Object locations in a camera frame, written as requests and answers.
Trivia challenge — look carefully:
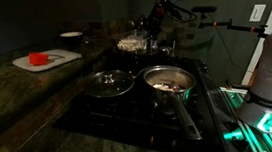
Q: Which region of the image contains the thin black camera cable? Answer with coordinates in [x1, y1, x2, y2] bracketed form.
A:
[207, 9, 244, 70]

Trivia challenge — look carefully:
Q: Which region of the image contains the black camera on stand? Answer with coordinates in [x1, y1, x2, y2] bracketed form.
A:
[190, 0, 271, 46]

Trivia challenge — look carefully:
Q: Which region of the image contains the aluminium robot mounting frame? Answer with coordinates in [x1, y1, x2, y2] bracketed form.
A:
[217, 80, 272, 152]

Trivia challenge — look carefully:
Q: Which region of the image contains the white light switch plate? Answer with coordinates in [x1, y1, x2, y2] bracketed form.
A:
[247, 2, 268, 24]

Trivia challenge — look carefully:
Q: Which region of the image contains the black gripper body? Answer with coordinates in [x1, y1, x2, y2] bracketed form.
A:
[148, 0, 174, 28]

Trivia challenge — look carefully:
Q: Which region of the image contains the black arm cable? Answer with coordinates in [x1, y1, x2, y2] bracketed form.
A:
[163, 0, 199, 26]

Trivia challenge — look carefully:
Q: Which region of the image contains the red measuring cup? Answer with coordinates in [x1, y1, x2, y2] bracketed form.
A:
[27, 50, 52, 67]

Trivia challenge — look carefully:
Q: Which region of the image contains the white cutting board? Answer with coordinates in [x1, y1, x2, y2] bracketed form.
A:
[10, 45, 84, 76]

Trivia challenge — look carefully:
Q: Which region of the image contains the glass pot lid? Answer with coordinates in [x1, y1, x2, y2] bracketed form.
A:
[81, 67, 138, 101]

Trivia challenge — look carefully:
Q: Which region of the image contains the black gas stove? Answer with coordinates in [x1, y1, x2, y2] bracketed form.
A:
[45, 43, 242, 152]

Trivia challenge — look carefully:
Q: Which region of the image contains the steel saucepan with handle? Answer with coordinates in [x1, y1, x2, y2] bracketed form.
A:
[140, 61, 204, 146]

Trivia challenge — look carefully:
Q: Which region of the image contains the dark bowl with white inside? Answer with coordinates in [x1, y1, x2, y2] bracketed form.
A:
[59, 30, 86, 48]

